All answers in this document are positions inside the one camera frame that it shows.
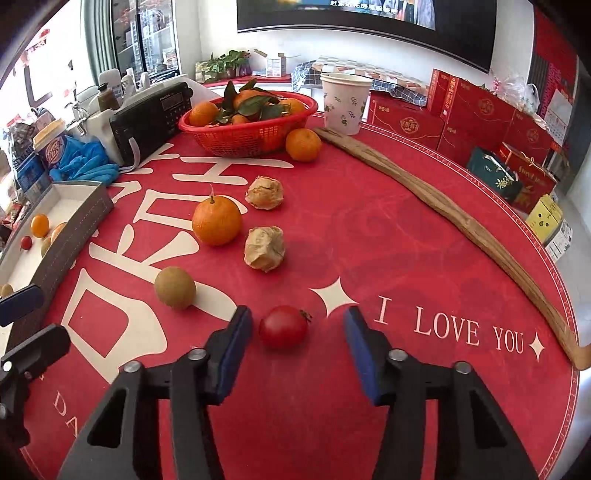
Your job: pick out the wall calendar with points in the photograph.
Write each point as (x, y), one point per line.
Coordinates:
(558, 115)

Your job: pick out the wall television screen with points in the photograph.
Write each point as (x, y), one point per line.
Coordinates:
(369, 23)

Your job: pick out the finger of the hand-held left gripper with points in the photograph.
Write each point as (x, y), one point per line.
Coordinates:
(37, 344)
(21, 300)

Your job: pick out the red round printed table mat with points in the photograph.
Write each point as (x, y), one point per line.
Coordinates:
(369, 258)

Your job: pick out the red plastic basket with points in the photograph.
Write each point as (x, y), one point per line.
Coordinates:
(249, 136)

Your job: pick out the black radio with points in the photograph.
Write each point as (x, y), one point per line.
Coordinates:
(152, 122)

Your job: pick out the white plastic bottle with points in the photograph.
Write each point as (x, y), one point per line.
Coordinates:
(110, 76)

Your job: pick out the glass display cabinet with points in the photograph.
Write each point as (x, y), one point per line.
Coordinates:
(143, 37)

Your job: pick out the checkered cloth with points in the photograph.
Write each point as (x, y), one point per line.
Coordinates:
(369, 76)

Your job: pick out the small white box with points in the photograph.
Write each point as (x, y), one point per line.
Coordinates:
(275, 64)

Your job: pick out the tangerine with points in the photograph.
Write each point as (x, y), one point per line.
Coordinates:
(303, 144)
(217, 221)

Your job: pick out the white floral paper cup stack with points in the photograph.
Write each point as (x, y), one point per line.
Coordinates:
(345, 104)

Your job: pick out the grey cardboard box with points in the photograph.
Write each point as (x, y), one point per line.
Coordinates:
(69, 235)

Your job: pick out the yellow carton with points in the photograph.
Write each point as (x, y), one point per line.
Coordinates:
(545, 219)

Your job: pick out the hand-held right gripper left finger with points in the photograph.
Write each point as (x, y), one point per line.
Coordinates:
(235, 355)

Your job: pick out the blue rubber gloves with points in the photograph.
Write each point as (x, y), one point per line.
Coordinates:
(83, 166)

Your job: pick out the green gift bag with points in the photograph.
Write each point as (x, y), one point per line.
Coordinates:
(494, 173)

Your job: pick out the brown bottle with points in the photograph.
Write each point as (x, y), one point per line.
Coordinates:
(107, 98)

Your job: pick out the white storage container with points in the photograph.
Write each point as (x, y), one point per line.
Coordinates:
(99, 127)

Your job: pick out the purple cup with tan lid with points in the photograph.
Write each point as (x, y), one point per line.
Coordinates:
(48, 141)

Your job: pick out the clear plastic bag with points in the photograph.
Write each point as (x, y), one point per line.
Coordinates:
(515, 87)

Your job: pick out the red cherry tomato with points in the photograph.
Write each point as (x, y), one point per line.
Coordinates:
(283, 327)
(26, 242)

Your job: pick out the white printed carton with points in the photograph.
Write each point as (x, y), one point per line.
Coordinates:
(561, 240)

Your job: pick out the brown kiwi fruit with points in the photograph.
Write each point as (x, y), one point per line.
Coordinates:
(175, 288)

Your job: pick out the wooden back scratcher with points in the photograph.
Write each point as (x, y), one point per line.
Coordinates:
(438, 203)

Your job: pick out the paper ball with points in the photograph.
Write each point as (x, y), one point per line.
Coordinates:
(264, 248)

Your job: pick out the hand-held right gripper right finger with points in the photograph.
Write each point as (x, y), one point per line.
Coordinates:
(362, 355)

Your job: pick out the pile of leafy tangerines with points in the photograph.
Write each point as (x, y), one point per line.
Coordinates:
(247, 104)

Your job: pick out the green potted plant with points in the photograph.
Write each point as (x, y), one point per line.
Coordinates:
(226, 64)

